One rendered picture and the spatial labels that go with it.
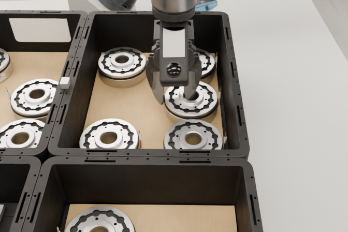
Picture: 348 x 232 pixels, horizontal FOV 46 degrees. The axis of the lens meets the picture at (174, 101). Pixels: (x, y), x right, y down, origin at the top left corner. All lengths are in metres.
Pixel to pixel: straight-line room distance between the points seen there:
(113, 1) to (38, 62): 0.25
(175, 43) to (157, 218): 0.28
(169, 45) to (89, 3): 0.42
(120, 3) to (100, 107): 0.35
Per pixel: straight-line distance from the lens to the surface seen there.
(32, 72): 0.94
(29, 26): 0.96
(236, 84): 0.71
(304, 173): 0.90
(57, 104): 0.69
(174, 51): 0.65
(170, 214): 0.66
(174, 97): 0.78
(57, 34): 0.95
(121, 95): 0.84
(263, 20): 1.33
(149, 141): 0.74
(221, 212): 0.66
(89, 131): 0.73
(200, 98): 0.77
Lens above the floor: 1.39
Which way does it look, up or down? 44 degrees down
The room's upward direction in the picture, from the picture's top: straight up
